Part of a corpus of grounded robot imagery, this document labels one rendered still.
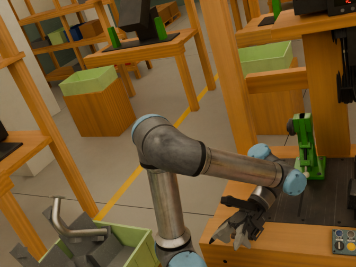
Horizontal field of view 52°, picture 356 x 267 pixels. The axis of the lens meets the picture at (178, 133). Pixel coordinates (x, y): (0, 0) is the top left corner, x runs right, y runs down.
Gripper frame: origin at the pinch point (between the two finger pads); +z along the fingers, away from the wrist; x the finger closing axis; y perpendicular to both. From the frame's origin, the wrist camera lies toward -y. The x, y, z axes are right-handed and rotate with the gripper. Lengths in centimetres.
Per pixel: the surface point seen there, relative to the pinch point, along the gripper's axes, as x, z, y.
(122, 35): 462, -265, -118
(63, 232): 53, 27, -28
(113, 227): 58, 12, -13
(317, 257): -5.1, -20.9, 28.8
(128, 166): 278, -72, 12
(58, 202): 53, 20, -38
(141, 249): 39.6, 12.1, -3.8
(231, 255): 21.4, -7.5, 18.1
